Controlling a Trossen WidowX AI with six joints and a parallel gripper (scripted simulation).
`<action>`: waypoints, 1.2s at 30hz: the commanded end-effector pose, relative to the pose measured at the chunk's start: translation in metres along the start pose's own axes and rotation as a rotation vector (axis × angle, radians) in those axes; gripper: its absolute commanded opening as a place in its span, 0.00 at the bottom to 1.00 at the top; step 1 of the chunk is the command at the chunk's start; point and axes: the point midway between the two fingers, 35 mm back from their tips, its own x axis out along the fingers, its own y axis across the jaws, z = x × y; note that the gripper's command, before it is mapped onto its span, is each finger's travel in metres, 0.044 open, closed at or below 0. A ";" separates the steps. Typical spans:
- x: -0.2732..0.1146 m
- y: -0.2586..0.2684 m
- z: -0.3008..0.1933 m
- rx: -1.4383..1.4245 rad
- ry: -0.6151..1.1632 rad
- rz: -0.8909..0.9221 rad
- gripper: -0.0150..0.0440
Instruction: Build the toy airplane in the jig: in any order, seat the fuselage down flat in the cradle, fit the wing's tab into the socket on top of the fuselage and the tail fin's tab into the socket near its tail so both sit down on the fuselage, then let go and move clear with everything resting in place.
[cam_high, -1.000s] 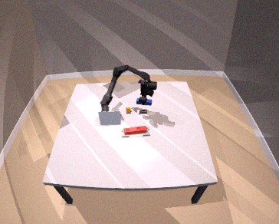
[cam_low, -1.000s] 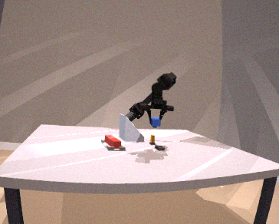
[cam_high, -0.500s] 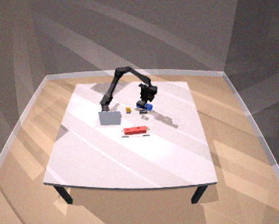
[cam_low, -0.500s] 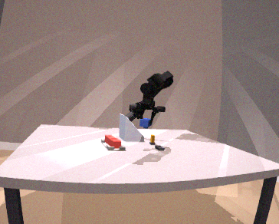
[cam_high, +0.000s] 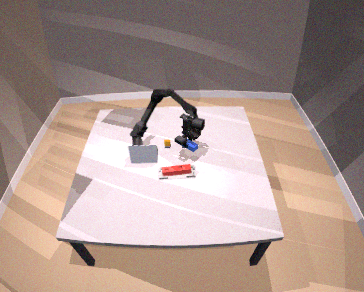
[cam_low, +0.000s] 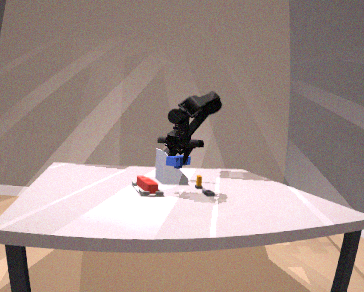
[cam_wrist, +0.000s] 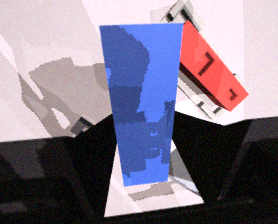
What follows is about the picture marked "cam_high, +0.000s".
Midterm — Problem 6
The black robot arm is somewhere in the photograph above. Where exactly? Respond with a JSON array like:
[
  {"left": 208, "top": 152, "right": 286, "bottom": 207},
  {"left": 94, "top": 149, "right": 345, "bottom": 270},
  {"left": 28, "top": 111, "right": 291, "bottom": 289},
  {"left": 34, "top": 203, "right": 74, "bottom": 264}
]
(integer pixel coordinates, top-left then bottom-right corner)
[{"left": 129, "top": 89, "right": 205, "bottom": 146}]

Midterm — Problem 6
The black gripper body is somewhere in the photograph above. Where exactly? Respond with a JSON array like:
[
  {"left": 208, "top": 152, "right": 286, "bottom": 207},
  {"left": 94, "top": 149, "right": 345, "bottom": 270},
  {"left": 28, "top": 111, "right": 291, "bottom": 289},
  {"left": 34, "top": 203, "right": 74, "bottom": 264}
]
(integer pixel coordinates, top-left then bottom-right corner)
[{"left": 174, "top": 125, "right": 193, "bottom": 145}]

